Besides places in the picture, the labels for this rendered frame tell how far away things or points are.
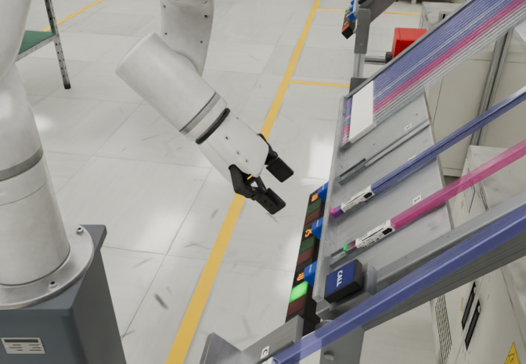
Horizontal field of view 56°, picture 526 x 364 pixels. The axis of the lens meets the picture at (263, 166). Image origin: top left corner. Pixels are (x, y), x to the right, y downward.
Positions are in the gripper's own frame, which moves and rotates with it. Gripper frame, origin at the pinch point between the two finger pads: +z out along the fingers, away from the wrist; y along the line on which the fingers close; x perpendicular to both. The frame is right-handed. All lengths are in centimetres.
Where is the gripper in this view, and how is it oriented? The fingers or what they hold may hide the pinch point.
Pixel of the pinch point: (279, 189)
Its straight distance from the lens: 81.5
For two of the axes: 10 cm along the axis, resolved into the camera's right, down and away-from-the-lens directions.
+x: 6.9, -5.4, -4.9
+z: 7.0, 6.6, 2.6
